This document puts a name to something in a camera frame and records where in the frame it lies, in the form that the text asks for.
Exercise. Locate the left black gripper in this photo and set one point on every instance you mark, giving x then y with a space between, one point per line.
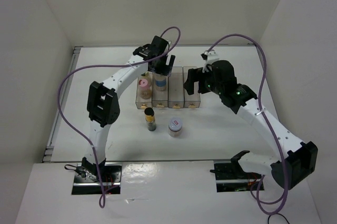
165 69

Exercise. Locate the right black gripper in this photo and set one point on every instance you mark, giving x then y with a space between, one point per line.
194 75

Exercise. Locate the silver lid blue label bottle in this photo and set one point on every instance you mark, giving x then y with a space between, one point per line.
160 82

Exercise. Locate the yellow lid spice bottle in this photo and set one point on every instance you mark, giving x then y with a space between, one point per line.
146 75

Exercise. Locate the pink lid spice bottle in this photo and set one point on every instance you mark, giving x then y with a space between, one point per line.
144 88

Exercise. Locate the black gold pepper bottle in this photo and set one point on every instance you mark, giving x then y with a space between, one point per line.
150 119

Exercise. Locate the short jar red label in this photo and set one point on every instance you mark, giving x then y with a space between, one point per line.
175 126

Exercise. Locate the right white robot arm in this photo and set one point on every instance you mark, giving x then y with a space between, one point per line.
295 159

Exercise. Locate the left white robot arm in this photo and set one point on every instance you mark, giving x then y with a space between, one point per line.
103 105

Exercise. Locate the clear drawer bin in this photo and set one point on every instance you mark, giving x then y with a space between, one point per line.
175 88
191 101
160 98
142 103

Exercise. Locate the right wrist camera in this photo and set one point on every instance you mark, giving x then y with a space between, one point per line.
209 57

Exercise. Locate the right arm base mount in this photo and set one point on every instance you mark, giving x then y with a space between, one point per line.
228 180

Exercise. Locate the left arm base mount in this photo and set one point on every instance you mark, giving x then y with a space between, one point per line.
86 184

